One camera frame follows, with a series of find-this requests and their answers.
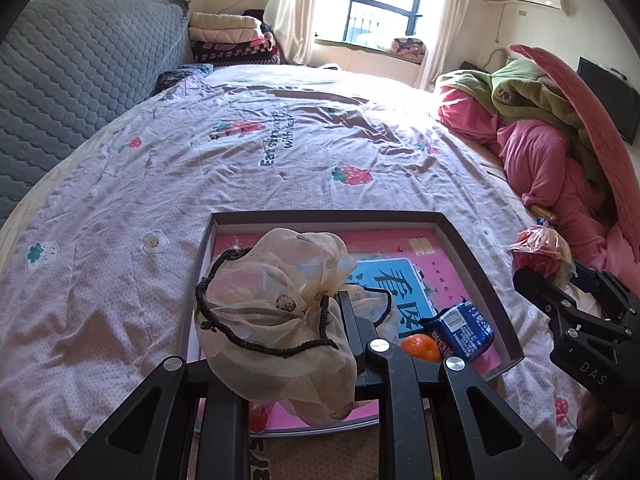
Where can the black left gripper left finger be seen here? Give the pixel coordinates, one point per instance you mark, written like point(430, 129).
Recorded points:
point(149, 436)

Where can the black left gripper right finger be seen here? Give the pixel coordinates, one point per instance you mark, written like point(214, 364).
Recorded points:
point(440, 420)

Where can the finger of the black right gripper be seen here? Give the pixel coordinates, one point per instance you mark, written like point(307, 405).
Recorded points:
point(563, 312)
point(615, 299)

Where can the orange tangerine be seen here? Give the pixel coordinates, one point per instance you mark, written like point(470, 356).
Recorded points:
point(422, 347)

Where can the red apple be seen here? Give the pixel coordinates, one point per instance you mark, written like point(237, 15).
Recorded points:
point(545, 251)

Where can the cream mesh drawstring bag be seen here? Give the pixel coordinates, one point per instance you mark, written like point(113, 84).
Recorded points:
point(271, 328)

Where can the red blue snack bag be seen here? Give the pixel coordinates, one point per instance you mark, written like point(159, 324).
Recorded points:
point(258, 417)

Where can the blue snack packet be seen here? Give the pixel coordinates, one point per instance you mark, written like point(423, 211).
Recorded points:
point(460, 330)

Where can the orange wafer packet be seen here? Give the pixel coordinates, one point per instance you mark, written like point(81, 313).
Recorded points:
point(543, 213)

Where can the pink crumpled duvet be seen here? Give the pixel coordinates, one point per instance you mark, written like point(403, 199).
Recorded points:
point(539, 169)

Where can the pink strawberry print bedsheet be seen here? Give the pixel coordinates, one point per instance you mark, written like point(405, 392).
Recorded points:
point(96, 265)

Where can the green blanket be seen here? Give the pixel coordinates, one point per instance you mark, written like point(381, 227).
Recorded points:
point(521, 90)

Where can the folded cloth on windowsill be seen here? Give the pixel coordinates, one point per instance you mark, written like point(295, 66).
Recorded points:
point(409, 48)

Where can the cream right curtain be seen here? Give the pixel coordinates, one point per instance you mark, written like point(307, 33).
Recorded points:
point(440, 23)

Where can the cream curtain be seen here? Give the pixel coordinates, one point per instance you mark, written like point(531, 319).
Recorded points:
point(440, 23)
point(292, 24)

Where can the grey quilted headboard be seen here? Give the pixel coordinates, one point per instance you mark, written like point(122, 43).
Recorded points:
point(70, 67)

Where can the stack of folded blankets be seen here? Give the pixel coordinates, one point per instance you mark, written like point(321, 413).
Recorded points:
point(230, 39)

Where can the cream left curtain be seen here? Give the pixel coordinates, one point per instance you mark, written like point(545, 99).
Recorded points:
point(292, 24)

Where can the black wall television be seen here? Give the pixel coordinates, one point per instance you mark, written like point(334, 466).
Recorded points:
point(620, 100)

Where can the window with dark frame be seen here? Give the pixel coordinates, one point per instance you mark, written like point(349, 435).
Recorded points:
point(372, 24)

